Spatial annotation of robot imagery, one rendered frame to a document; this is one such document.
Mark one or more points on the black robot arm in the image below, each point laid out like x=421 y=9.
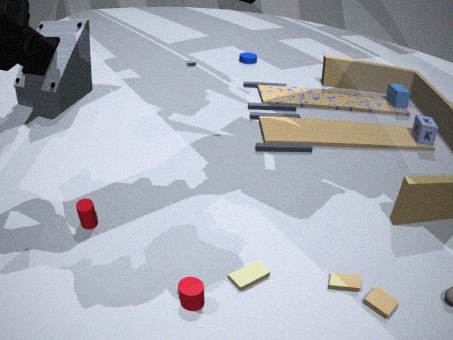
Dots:
x=21 y=44

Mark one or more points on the pale yellow flat block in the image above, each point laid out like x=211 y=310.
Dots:
x=249 y=275

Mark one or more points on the red cylinder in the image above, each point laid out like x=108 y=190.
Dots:
x=87 y=214
x=191 y=293

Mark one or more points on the blue short cylinder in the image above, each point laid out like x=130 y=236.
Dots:
x=248 y=58

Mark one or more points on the tan rectangular block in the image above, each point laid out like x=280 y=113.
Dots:
x=344 y=282
x=381 y=302

